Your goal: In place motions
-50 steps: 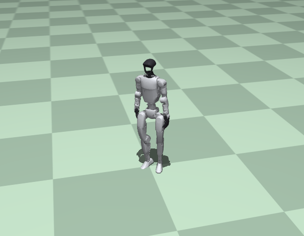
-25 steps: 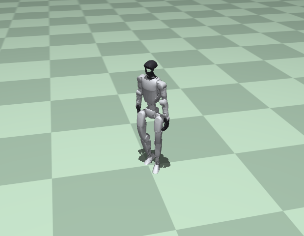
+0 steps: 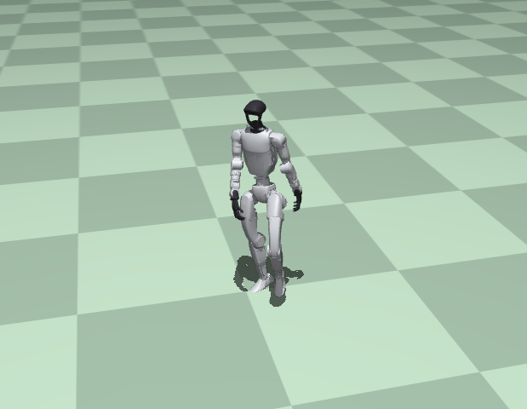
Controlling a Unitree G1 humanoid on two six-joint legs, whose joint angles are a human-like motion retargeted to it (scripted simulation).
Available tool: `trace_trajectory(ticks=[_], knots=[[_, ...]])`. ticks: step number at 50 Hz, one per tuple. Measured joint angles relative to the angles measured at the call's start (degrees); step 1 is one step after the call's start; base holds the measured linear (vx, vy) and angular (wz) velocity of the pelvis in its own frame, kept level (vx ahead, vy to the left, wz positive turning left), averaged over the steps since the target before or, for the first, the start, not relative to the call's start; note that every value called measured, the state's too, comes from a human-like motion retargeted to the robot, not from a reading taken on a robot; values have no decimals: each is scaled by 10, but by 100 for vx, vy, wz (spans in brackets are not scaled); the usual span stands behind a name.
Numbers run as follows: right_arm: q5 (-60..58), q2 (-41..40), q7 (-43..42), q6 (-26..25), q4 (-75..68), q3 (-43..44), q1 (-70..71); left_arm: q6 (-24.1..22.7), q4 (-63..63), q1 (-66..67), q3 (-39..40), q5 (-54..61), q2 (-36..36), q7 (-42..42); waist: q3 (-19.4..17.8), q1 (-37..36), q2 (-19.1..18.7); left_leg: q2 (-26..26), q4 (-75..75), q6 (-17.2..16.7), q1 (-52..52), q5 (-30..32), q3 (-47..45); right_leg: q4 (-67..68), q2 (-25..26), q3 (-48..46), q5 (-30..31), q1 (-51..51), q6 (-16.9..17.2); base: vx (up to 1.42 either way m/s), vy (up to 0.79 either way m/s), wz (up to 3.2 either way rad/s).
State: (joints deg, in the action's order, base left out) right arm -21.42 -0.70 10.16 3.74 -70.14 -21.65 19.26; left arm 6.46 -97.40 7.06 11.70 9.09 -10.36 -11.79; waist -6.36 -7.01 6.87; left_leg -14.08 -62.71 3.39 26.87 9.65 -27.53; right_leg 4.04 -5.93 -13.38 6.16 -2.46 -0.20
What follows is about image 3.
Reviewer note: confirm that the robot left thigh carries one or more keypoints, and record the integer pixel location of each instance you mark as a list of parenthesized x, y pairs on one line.
[(276, 202)]

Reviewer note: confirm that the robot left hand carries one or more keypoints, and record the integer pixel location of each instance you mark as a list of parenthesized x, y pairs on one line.
[(298, 200)]

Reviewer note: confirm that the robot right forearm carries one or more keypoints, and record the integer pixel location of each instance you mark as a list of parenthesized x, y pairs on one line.
[(235, 181)]

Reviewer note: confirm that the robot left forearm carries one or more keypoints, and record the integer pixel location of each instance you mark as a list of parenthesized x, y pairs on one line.
[(293, 180)]

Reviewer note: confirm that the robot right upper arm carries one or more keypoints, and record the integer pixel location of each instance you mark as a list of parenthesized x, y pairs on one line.
[(237, 163)]

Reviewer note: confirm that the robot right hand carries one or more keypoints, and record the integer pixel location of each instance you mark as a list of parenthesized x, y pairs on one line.
[(235, 206)]

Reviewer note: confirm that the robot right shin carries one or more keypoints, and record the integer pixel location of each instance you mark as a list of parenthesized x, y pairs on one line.
[(259, 257)]

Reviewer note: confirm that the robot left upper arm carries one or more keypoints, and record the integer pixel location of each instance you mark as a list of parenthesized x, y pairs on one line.
[(279, 141)]

